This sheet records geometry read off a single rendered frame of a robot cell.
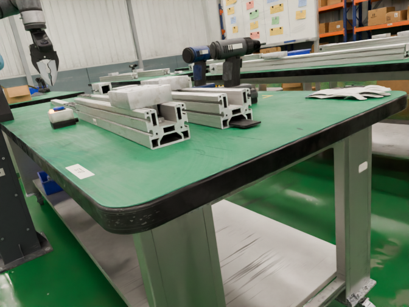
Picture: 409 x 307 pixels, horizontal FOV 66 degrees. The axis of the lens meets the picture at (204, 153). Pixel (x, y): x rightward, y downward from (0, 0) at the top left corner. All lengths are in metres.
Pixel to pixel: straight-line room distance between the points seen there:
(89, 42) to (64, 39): 0.90
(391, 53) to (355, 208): 1.28
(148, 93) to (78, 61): 12.29
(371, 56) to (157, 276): 1.91
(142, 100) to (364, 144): 0.68
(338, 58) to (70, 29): 11.55
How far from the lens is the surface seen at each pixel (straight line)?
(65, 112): 1.29
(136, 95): 0.75
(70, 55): 12.98
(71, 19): 13.17
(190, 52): 1.25
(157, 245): 0.59
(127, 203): 0.46
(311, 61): 2.44
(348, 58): 2.31
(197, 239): 0.64
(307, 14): 3.98
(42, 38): 1.29
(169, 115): 0.75
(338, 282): 1.19
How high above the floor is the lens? 0.96
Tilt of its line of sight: 17 degrees down
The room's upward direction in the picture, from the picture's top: 8 degrees counter-clockwise
